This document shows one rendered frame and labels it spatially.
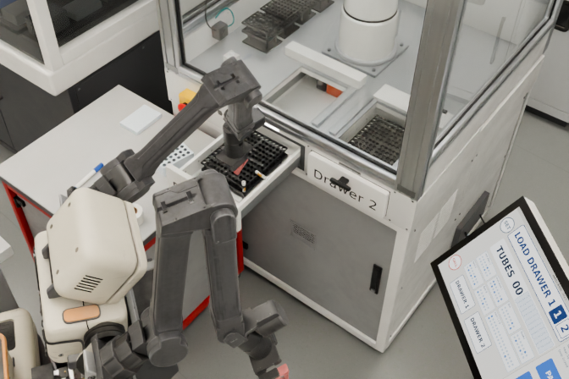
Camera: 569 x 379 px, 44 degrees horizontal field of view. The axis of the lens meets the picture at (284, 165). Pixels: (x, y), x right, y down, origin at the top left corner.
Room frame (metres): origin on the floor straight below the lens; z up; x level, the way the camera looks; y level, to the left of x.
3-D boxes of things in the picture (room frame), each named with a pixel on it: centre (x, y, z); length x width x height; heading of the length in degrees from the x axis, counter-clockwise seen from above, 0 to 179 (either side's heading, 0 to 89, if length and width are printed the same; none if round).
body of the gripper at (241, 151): (1.49, 0.15, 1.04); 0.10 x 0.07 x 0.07; 144
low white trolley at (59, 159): (1.70, 0.57, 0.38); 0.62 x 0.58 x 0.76; 53
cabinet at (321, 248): (2.05, -0.27, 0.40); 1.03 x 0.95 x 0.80; 53
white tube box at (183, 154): (1.70, 0.38, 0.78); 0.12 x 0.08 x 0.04; 130
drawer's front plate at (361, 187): (1.50, -0.19, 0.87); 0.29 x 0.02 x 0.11; 53
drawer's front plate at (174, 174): (1.44, 0.25, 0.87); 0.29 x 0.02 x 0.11; 53
